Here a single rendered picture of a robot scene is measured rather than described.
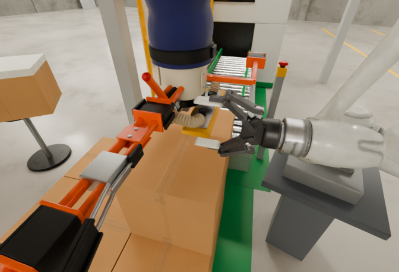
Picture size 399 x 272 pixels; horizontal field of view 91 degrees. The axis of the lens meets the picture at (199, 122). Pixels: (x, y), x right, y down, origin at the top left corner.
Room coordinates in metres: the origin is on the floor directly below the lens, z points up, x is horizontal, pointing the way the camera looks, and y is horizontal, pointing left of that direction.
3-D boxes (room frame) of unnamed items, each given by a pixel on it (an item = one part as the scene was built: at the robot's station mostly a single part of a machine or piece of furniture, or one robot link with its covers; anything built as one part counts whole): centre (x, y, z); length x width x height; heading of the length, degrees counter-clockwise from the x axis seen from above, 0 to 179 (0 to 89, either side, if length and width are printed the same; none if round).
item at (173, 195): (0.70, 0.06, 0.74); 0.60 x 0.40 x 0.40; 166
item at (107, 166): (0.26, 0.19, 1.23); 0.07 x 0.07 x 0.04; 75
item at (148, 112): (0.47, 0.13, 1.24); 0.10 x 0.08 x 0.06; 75
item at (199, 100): (0.42, -0.02, 1.30); 0.07 x 0.03 x 0.01; 75
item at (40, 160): (1.49, 1.60, 0.31); 0.40 x 0.40 x 0.62
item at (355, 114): (0.68, -0.66, 1.00); 0.18 x 0.16 x 0.22; 41
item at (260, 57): (0.93, -0.27, 1.24); 0.09 x 0.08 x 0.05; 75
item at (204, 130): (0.68, -0.03, 1.13); 0.34 x 0.10 x 0.05; 165
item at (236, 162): (1.05, -0.02, 0.47); 0.70 x 0.03 x 0.15; 76
